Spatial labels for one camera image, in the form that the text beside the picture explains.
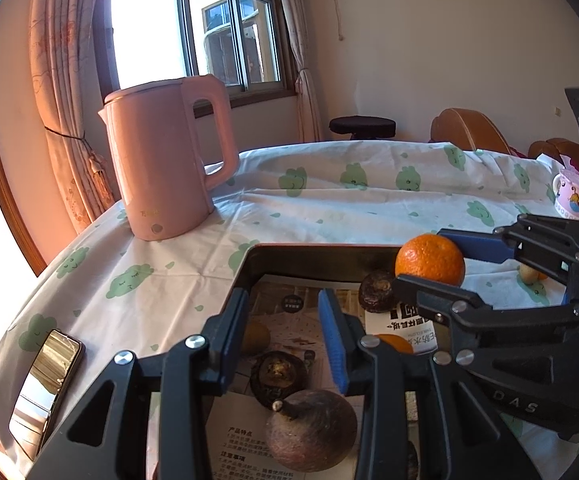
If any crusty dark water chestnut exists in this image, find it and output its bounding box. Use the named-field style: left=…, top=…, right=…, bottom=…
left=250, top=351, right=309, bottom=408

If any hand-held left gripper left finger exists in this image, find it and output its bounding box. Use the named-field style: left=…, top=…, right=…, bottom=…
left=27, top=287, right=250, bottom=480

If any white paper with large print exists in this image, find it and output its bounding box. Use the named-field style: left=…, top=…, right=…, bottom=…
left=364, top=302, right=437, bottom=356

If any large brown round fruit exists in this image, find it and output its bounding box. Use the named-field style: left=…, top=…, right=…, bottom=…
left=266, top=389, right=359, bottom=473

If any dark round stool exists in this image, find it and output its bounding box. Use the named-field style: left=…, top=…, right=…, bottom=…
left=329, top=116, right=397, bottom=141

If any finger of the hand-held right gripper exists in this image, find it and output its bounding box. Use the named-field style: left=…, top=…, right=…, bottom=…
left=392, top=274, right=579, bottom=367
left=438, top=213, right=579, bottom=285

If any pink electric kettle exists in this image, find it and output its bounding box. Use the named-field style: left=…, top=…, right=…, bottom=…
left=98, top=74, right=240, bottom=242

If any hanging wall cord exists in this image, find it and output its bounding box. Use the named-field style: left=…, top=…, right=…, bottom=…
left=332, top=0, right=346, bottom=41

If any colourful printed leaflet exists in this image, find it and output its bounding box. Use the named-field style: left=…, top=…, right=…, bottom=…
left=242, top=280, right=370, bottom=411

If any pink cartoon cup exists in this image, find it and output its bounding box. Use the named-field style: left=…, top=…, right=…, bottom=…
left=552, top=167, right=579, bottom=221

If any smooth dark water chestnut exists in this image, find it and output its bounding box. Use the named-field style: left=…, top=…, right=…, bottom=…
left=358, top=270, right=397, bottom=314

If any brown leather armchair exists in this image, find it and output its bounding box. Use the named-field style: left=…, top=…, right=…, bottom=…
left=429, top=108, right=513, bottom=156

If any white green-patterned tablecloth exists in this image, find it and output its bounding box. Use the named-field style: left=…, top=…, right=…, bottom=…
left=0, top=140, right=579, bottom=480

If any large orange mandarin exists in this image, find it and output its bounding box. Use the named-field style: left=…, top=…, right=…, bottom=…
left=394, top=233, right=466, bottom=286

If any smartphone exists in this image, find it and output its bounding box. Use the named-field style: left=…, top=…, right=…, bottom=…
left=8, top=329, right=86, bottom=463

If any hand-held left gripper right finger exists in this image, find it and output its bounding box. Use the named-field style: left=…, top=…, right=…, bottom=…
left=318, top=287, right=543, bottom=480

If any sliding glass window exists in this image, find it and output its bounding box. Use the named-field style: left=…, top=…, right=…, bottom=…
left=92, top=0, right=295, bottom=108

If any white instruction sheet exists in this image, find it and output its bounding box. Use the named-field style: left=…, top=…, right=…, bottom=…
left=207, top=400, right=365, bottom=480

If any beige patterned curtain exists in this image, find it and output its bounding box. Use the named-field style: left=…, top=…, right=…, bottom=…
left=28, top=0, right=120, bottom=233
left=272, top=0, right=323, bottom=143

